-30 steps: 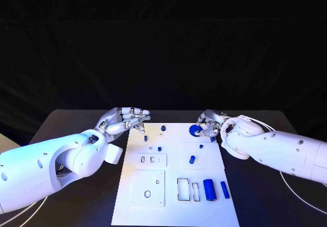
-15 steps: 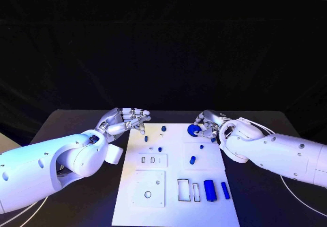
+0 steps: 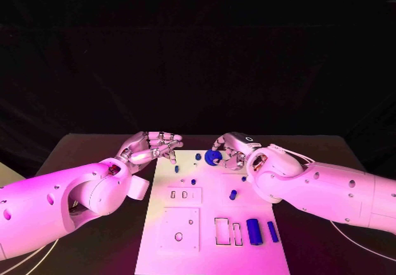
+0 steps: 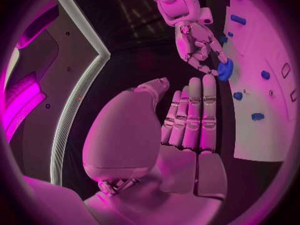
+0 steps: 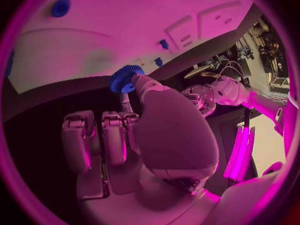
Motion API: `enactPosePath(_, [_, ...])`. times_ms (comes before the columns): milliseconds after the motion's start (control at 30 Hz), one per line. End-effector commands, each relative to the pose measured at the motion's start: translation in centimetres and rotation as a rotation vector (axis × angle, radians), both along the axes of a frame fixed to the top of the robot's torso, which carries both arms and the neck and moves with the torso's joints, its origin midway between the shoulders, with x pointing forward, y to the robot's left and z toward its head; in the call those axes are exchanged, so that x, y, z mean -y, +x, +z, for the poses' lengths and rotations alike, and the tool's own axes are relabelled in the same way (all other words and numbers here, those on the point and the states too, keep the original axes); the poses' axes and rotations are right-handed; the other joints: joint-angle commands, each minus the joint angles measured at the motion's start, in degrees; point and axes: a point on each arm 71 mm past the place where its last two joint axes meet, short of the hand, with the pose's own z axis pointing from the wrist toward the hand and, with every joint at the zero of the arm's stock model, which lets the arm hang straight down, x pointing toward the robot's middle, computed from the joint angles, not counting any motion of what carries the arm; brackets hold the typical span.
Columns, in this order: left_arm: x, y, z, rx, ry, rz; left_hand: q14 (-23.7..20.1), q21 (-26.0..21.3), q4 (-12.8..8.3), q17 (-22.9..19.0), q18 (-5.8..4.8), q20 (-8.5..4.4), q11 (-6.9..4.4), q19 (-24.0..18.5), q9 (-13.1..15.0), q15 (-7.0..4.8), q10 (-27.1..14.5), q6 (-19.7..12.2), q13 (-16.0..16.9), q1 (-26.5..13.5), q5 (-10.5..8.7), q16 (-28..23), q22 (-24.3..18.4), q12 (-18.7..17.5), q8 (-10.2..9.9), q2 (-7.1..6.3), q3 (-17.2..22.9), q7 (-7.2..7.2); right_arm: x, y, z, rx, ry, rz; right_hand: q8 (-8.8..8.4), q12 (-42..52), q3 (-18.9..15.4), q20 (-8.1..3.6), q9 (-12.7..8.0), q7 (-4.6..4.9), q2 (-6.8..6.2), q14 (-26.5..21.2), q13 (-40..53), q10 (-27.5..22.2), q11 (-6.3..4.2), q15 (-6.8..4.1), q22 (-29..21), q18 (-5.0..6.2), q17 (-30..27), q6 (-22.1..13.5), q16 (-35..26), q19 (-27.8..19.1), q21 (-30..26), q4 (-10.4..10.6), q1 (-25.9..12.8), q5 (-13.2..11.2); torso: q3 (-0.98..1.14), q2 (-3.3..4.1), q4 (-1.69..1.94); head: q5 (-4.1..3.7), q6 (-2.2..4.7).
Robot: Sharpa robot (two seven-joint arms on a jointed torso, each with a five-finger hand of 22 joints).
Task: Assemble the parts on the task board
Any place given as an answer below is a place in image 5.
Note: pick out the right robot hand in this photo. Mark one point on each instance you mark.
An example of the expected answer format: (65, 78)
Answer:
(173, 135)

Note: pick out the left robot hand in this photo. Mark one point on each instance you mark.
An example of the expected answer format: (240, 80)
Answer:
(199, 99)

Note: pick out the blue gear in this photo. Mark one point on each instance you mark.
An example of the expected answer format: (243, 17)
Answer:
(122, 76)

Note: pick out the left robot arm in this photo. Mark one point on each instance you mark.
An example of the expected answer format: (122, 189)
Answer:
(230, 91)

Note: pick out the white task board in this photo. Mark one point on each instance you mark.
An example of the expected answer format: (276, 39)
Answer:
(105, 31)

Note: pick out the blue plug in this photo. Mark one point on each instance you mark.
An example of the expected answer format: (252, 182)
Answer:
(158, 61)

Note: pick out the cluttered workshop desk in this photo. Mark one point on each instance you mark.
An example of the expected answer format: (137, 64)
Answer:
(236, 54)

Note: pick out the blue peg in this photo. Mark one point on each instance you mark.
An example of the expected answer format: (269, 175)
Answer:
(164, 44)

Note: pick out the glowing light bar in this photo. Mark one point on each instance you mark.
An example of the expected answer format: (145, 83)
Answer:
(240, 151)

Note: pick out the blue short cylinder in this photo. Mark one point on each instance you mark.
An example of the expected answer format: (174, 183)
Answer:
(59, 7)

